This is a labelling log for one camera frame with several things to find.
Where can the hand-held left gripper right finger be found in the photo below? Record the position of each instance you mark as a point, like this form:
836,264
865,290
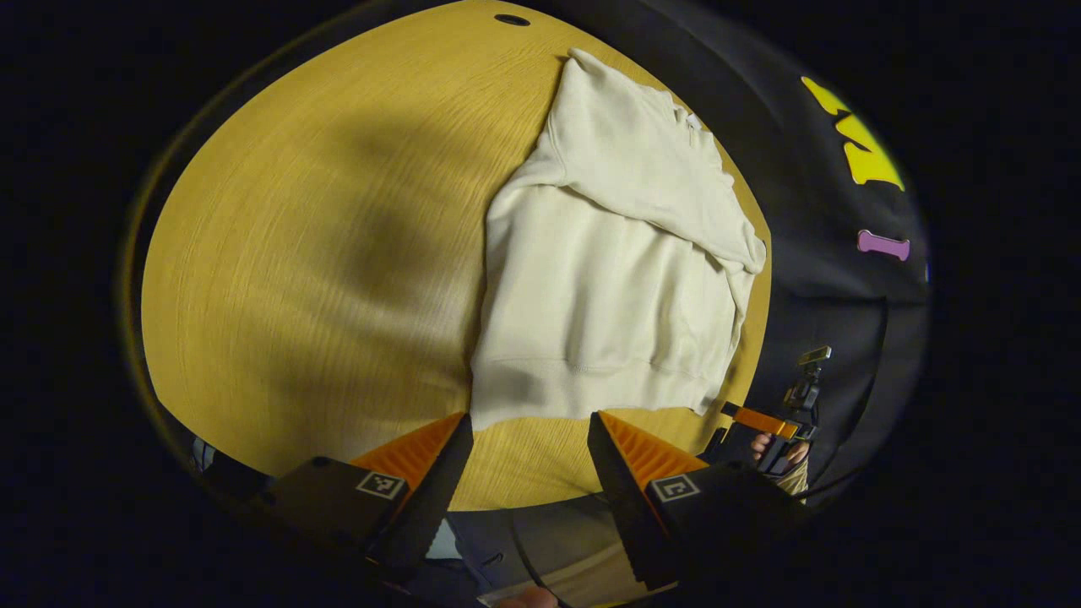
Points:
621,490

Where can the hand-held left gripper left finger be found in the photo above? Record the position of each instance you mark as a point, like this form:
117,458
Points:
443,490

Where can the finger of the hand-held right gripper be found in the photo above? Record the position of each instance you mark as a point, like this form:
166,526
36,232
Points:
760,420

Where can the cream sweatshirt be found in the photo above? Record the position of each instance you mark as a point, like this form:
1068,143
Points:
608,279

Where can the person's dark clothing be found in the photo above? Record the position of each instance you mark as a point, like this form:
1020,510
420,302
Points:
557,532

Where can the black backdrop cloth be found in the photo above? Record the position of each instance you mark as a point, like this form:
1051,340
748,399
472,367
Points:
828,295

